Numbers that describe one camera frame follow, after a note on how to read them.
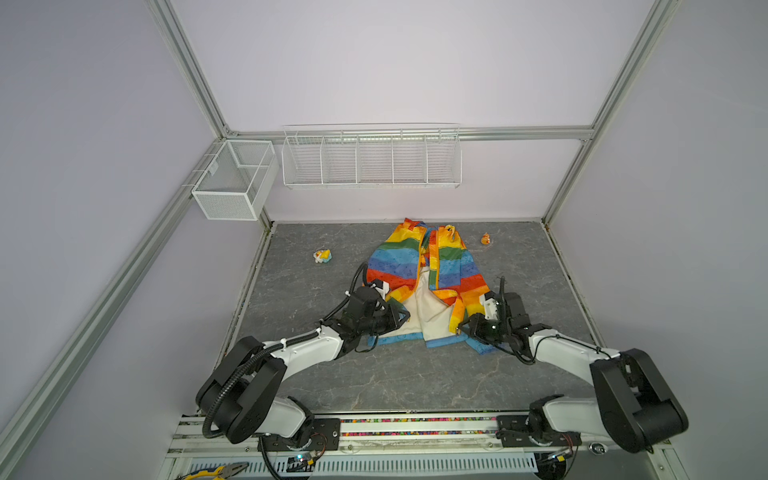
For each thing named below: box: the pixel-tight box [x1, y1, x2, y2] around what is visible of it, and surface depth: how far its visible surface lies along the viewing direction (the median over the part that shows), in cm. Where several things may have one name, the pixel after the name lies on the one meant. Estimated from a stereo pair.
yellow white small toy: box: [313, 249, 333, 264], surface depth 109 cm
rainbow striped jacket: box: [366, 218, 496, 355], surface depth 104 cm
